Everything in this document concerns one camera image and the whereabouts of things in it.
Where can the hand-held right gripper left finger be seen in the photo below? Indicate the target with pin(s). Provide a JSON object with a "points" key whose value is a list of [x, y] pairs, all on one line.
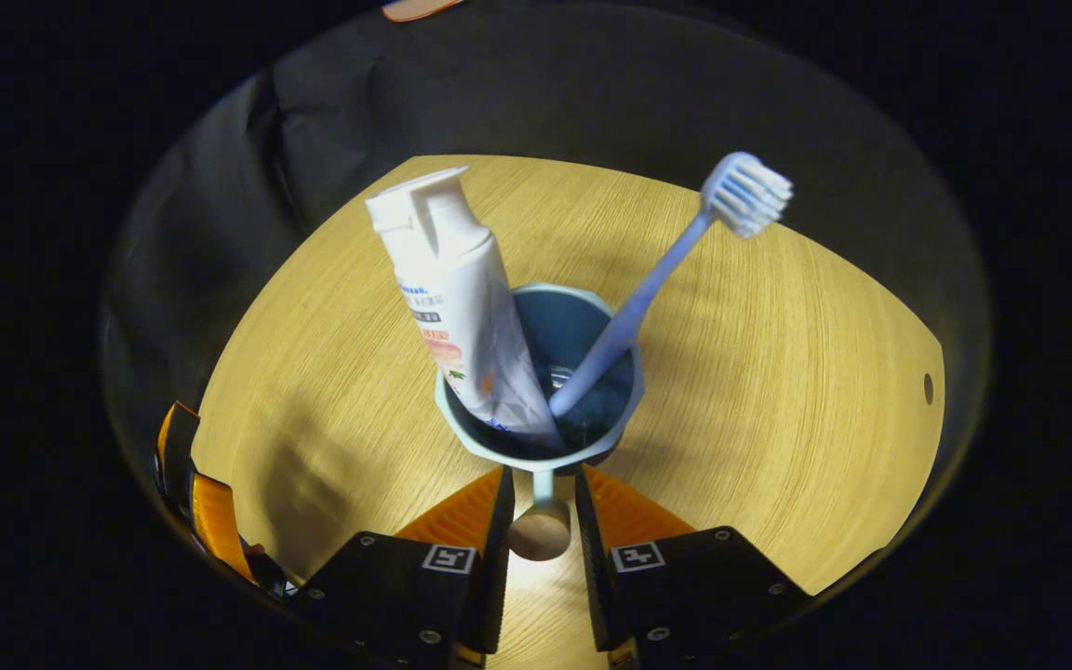
{"points": [[497, 558]]}

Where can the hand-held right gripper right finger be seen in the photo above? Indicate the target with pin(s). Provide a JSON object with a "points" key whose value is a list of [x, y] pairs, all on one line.
{"points": [[589, 558]]}

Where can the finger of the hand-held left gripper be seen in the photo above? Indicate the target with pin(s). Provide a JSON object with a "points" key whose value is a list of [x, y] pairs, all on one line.
{"points": [[215, 521], [178, 451]]}

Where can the pale green cup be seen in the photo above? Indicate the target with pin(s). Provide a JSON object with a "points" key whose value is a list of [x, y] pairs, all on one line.
{"points": [[545, 326]]}

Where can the white toothbrush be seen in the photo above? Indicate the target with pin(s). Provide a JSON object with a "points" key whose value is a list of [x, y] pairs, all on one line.
{"points": [[638, 307]]}

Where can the white toothpaste tube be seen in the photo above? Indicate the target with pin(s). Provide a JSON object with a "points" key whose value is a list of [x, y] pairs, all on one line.
{"points": [[457, 298]]}

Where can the wooden desktop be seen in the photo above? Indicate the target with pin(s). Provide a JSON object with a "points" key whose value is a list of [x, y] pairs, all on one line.
{"points": [[778, 372]]}

